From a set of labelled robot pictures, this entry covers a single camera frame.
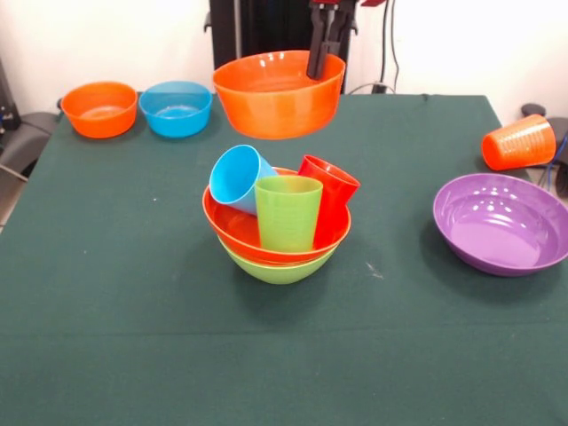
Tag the small orange bowl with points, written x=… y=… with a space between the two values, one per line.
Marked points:
x=279 y=111
x=100 y=106

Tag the dark equipment rack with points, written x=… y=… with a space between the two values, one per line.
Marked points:
x=3 y=102

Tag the blue cup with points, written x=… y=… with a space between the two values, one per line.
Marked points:
x=235 y=177

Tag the wide orange bowl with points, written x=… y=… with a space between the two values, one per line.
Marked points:
x=231 y=231

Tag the grey chair base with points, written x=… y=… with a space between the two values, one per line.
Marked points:
x=26 y=137

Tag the dark green tablecloth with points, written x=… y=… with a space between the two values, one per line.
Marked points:
x=266 y=346

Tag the orange cup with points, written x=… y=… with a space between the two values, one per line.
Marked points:
x=519 y=144

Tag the red cup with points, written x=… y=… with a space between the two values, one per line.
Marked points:
x=333 y=199

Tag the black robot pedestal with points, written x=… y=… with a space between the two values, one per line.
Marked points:
x=266 y=31

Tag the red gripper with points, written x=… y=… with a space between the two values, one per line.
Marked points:
x=326 y=2

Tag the green cup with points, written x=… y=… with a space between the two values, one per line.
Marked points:
x=288 y=217

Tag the green bowl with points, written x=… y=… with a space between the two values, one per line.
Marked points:
x=275 y=273

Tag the purple bowl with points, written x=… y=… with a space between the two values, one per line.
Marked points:
x=497 y=231

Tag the blue bowl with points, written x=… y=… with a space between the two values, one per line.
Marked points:
x=175 y=120

